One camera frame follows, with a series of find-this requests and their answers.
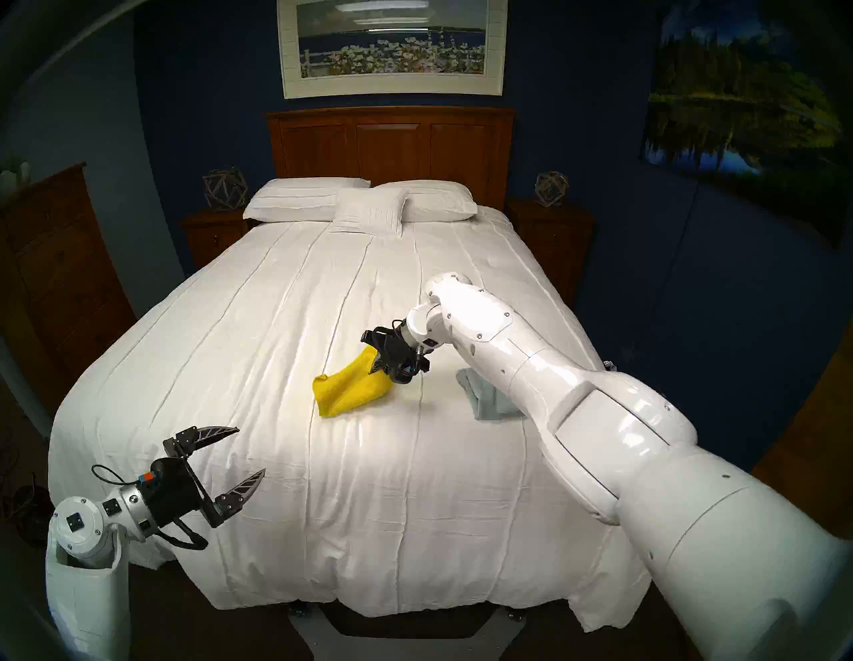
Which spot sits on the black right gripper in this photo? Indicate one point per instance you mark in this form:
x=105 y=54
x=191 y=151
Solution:
x=403 y=360

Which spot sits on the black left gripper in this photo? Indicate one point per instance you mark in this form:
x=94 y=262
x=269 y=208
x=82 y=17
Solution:
x=173 y=493

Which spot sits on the yellow hand towel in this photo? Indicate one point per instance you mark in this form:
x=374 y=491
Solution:
x=350 y=390

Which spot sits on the light blue hand towel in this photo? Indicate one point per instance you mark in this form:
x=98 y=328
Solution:
x=486 y=400

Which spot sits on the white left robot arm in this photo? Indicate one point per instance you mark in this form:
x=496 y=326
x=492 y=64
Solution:
x=83 y=593

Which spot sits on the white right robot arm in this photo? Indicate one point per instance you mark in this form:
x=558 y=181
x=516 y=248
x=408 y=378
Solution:
x=600 y=426

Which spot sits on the white bed with duvet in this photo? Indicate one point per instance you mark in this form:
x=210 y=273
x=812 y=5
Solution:
x=300 y=280

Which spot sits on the small pleated white cushion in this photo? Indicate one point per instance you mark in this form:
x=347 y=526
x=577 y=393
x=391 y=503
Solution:
x=370 y=213

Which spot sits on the white bed pillow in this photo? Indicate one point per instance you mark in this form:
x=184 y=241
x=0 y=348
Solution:
x=440 y=200
x=293 y=200

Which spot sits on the brown wooden nightstand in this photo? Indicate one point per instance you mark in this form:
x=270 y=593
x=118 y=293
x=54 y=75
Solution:
x=213 y=236
x=553 y=240

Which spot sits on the brown wooden headboard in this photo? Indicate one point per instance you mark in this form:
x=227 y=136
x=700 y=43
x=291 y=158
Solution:
x=393 y=143

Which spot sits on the brown wooden dresser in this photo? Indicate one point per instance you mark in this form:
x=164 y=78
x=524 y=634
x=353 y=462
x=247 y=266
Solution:
x=60 y=280

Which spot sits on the white framed flower picture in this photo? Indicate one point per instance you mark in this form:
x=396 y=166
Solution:
x=393 y=46

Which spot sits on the forest lake canvas print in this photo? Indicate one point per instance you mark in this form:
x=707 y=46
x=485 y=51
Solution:
x=733 y=113

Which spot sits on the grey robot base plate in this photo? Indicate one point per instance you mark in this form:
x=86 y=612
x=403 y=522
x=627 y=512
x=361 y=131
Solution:
x=320 y=640

